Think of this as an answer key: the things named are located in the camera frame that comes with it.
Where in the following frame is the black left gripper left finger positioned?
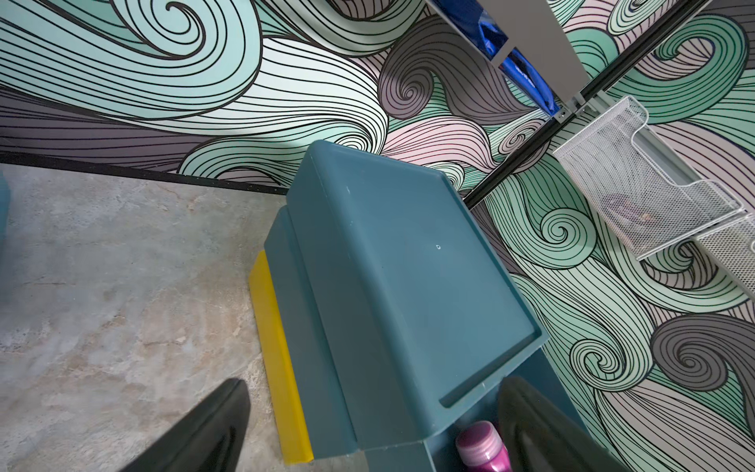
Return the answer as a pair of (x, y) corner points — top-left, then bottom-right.
(124, 378), (251, 471)

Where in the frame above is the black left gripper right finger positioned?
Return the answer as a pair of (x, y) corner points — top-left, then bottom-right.
(497, 377), (627, 472)

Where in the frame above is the magenta paint can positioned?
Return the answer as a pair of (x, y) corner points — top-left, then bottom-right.
(455, 421), (512, 472)

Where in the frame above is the teal drawer cabinet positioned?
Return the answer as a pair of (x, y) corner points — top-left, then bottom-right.
(249, 141), (579, 471)

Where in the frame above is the blue plastic box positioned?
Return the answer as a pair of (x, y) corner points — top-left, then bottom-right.
(0, 173), (11, 242)

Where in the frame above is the blue snack bag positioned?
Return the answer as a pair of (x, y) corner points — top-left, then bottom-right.
(441, 0), (562, 118)

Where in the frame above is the clear wall bin large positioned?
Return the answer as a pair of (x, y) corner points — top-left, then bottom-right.
(554, 92), (745, 260)

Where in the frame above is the clear wall bin small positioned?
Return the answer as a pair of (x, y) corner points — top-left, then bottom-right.
(694, 212), (754, 299)

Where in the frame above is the black corner frame post right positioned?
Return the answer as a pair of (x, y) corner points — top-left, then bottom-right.
(463, 0), (709, 210)

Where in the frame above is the black wall shelf basket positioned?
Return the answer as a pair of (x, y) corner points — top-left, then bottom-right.
(429, 1), (590, 118)

